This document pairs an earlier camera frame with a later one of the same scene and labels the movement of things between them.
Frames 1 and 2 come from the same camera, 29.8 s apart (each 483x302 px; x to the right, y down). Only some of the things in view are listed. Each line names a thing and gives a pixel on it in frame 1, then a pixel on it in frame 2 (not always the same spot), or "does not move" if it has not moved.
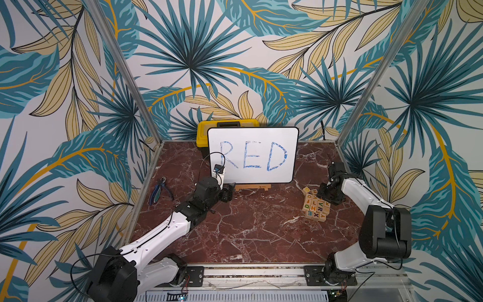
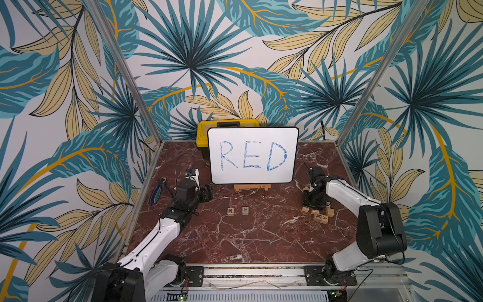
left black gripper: (227, 192) → (206, 192)
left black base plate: (195, 277) does not move
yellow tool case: (203, 125) does not move
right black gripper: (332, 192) → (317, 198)
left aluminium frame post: (111, 39) does not move
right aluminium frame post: (416, 9) does not move
